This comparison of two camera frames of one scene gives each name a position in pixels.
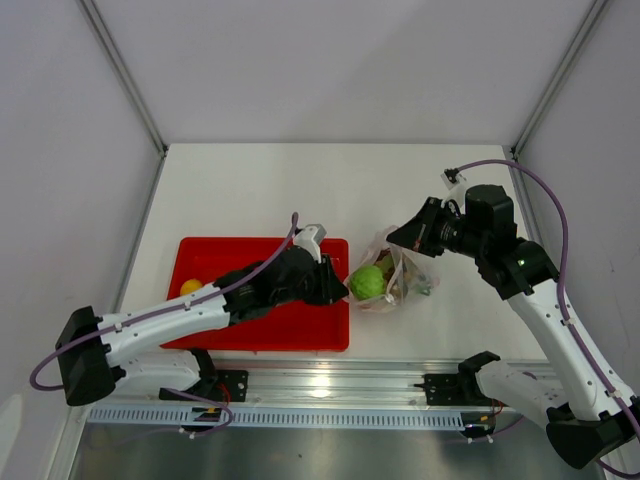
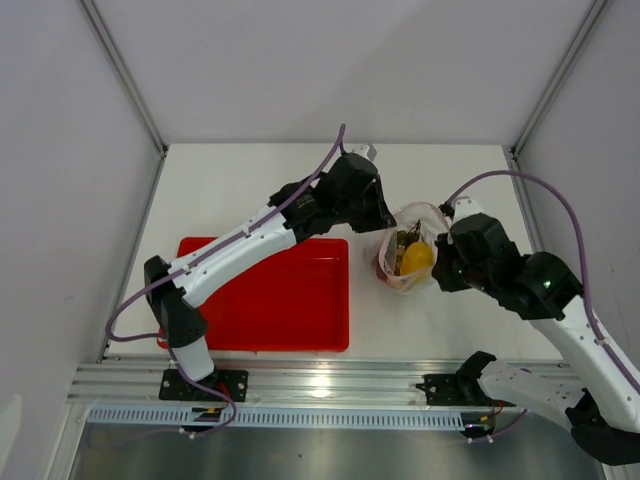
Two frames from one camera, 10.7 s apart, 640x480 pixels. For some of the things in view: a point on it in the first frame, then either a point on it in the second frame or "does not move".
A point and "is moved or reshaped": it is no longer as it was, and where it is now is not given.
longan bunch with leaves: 400,282 is moved or reshaped
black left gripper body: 315,287 → 358,214
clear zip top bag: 390,275 is moved or reshaped
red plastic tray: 283,326 does not move
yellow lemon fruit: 190,286 is moved or reshaped
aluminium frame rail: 309,381 does not move
